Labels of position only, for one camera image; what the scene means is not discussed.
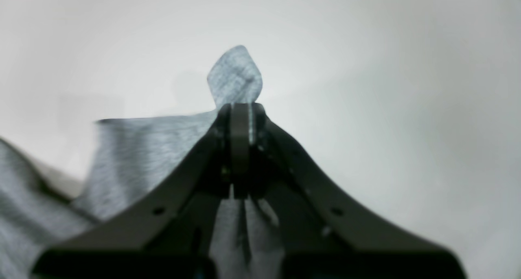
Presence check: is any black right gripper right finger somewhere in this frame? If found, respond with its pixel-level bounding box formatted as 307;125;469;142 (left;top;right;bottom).
246;104;466;279

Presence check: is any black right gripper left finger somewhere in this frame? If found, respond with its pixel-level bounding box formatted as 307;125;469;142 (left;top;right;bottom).
31;104;250;279

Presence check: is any grey T-shirt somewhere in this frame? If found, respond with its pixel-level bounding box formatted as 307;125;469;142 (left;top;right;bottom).
0;45;285;279

